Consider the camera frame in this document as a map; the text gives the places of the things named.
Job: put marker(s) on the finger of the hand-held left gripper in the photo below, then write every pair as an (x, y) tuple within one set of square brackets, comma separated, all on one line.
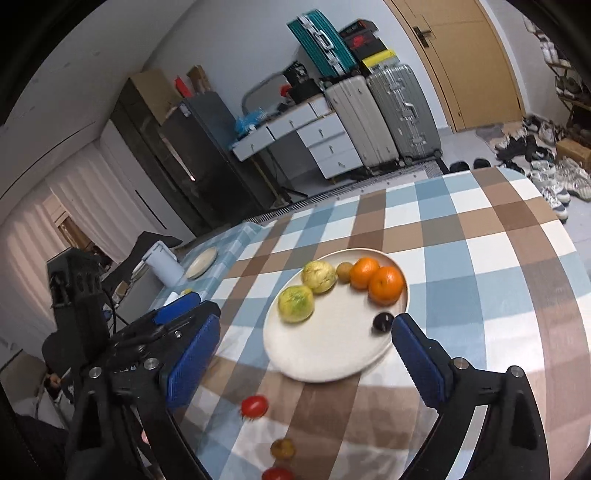
[(205, 310), (178, 304)]

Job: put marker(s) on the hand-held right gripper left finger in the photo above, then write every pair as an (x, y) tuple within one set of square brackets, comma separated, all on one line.
[(194, 355)]

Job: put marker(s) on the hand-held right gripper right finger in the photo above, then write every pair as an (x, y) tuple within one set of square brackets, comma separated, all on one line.
[(418, 360)]

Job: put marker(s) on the dark purple passion fruit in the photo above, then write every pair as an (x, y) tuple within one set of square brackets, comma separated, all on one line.
[(382, 321)]

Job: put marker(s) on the red tomato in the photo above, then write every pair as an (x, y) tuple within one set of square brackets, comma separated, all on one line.
[(277, 474), (254, 406)]

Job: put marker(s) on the orange tangerine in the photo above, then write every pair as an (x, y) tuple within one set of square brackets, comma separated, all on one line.
[(364, 272), (387, 286)]

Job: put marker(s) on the large cream plate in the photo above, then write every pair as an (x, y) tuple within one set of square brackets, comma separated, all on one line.
[(332, 341)]

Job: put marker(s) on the yellow guava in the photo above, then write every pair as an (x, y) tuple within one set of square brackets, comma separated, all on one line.
[(318, 276), (296, 303)]

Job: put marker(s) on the small brown round fruit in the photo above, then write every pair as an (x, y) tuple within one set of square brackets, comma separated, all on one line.
[(344, 271), (282, 447)]

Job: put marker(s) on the white kettle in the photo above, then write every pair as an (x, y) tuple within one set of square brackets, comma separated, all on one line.
[(161, 265)]

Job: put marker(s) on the small cream plate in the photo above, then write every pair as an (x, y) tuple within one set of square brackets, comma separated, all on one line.
[(202, 263)]

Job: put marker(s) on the white curtain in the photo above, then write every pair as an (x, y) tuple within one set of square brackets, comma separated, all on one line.
[(27, 277)]

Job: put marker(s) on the black chair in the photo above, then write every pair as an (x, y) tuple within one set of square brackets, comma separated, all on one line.
[(138, 249)]

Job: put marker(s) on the light blue gingham cloth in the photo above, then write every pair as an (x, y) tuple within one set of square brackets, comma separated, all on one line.
[(231, 244)]

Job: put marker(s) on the brown blue checked tablecloth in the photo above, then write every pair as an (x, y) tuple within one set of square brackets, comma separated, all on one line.
[(461, 277)]

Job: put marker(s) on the black tripod stand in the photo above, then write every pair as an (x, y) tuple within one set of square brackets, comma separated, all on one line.
[(281, 184)]

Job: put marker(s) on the dark grey refrigerator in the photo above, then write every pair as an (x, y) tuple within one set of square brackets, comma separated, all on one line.
[(217, 138)]

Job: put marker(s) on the blue plastic bag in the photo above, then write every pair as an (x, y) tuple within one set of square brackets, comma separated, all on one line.
[(251, 122)]

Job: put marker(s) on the white desk with drawers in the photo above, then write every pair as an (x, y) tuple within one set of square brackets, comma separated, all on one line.
[(332, 143)]

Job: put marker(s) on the brown paper bag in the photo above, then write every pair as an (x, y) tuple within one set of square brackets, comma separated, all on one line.
[(199, 79)]

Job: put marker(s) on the pile of scattered shoes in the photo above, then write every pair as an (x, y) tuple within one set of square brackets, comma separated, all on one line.
[(549, 175)]

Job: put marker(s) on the beige suitcase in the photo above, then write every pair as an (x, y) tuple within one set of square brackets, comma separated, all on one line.
[(360, 124)]

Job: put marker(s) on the silver suitcase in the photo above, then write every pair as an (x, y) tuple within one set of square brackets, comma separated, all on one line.
[(401, 110)]

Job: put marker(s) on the black printed bag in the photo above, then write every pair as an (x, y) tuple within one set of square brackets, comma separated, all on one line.
[(300, 74)]

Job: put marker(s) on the brown cardboard box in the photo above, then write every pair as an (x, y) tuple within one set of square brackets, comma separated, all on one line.
[(575, 152)]

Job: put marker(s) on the teal suitcase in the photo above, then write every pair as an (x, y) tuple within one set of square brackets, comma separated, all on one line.
[(318, 44)]

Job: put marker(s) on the tan wooden door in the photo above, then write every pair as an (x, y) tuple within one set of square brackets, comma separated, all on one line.
[(461, 69)]

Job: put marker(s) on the bamboo shoe rack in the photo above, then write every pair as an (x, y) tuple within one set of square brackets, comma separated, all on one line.
[(579, 106)]

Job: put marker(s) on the yellow and black shoe box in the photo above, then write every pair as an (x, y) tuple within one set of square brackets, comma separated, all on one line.
[(378, 61)]

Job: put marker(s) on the black shoe box red logo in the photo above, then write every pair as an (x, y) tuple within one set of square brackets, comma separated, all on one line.
[(364, 44)]

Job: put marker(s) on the black shoe box red stripe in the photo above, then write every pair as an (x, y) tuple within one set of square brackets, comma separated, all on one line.
[(358, 26)]

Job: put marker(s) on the rows of shelved sneakers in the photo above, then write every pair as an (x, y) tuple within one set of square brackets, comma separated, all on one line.
[(554, 50)]

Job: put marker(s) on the grey curved frame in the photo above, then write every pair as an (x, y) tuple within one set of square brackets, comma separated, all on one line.
[(258, 85)]

